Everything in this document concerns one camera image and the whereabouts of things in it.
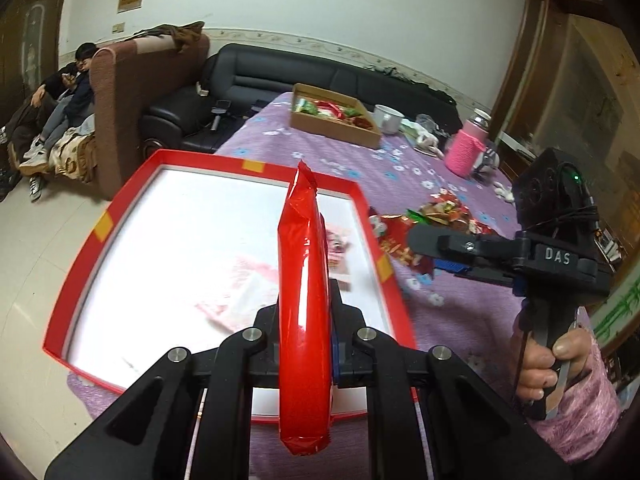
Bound bottle with pink knitted sleeve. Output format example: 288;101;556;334
445;109;493;177

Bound long glossy red snack packet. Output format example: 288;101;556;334
276;159;335;457

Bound white cloth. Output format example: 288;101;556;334
402;120;446;156

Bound dark clothing heap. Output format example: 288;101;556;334
375;65;453;102

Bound pile of colourful snack packets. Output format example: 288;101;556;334
370;187;501;273

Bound black leather sofa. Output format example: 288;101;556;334
139;43;463;153

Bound brown jacket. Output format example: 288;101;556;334
132;21;206;53

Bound green bamboo decal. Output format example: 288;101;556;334
595;260;640;356

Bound pink white snack packet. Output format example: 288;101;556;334
325;227;353;281

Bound snack packets in cardboard box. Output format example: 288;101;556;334
294;97;373;131

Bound red gift box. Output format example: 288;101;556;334
41;149;418;426

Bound white cup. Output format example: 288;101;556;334
374;104;405;135

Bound patterned blanket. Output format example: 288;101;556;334
50;130;97;182

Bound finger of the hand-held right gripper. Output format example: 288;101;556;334
432;259;521;292
407;224;531;267

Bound cardboard box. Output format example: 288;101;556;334
290;82;383;150

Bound wooden door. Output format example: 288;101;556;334
0;0;68;131

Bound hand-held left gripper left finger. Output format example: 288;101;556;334
45;305;281;480

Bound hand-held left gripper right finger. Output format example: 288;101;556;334
327;280;566;480

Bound pale pink snack packet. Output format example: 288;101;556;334
192;255;281;333

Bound brown armchair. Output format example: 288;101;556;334
92;30;211;201

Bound wooden display cabinet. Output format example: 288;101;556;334
492;0;640;281

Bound purple floral tablecloth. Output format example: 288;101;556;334
67;92;626;480

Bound person's right hand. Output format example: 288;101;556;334
515;310;593;403

